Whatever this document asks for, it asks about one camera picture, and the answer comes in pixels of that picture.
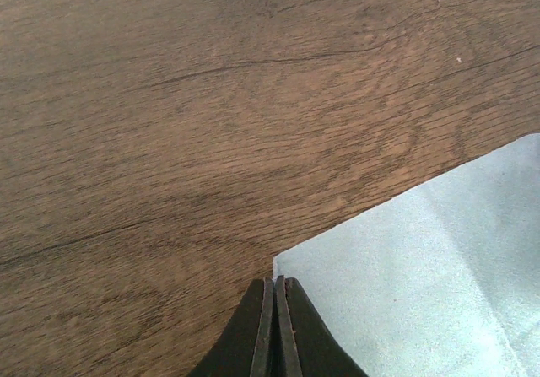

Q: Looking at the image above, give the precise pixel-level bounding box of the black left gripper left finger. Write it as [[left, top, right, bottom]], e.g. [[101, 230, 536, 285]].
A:
[[192, 278, 274, 377]]

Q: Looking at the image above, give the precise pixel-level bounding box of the light blue cleaning cloth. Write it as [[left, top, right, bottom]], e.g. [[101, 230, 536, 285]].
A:
[[273, 134, 539, 376]]

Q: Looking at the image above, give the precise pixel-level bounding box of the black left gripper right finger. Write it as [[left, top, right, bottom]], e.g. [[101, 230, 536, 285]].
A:
[[273, 276, 366, 376]]

